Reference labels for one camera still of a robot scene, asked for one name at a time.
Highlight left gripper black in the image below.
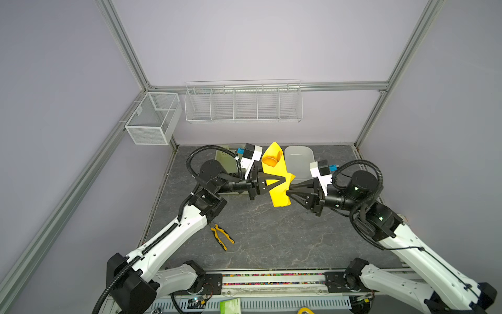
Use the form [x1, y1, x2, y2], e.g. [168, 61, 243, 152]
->
[215, 165, 284, 201]

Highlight yellow paper napkin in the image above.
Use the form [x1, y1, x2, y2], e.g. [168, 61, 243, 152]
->
[261, 142, 295, 208]

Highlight orange wooden spoon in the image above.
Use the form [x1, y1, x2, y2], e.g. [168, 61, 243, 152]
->
[261, 151, 282, 167]

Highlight green perforated plastic basket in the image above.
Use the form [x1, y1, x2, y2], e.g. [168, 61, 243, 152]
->
[215, 145, 248, 196]

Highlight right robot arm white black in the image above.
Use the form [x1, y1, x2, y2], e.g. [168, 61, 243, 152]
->
[286, 160, 498, 313]

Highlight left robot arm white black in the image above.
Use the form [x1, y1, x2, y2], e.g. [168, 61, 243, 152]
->
[92, 143, 295, 313]

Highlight white oval plastic tub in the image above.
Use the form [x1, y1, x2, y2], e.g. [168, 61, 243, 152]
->
[284, 146, 315, 184]

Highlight yellow black pliers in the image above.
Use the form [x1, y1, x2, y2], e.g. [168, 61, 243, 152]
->
[209, 223, 235, 252]

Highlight yellow tape measure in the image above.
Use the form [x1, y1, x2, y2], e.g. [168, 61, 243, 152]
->
[298, 307, 314, 314]

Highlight small white mesh basket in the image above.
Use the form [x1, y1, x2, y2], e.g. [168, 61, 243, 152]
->
[125, 92, 182, 146]

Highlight green white small box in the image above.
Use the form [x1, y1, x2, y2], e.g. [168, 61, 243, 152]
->
[219, 298, 242, 314]

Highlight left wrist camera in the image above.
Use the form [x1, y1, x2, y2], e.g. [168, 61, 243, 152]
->
[237, 143, 263, 179]

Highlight long white wire shelf basket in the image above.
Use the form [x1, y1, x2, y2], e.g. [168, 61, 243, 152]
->
[184, 80, 303, 123]

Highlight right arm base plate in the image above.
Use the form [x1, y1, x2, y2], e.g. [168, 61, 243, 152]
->
[324, 270, 376, 293]

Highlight aluminium frame rail base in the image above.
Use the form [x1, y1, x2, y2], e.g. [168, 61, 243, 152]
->
[102, 267, 452, 314]

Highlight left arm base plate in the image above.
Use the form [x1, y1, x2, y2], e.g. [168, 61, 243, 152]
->
[183, 273, 223, 295]

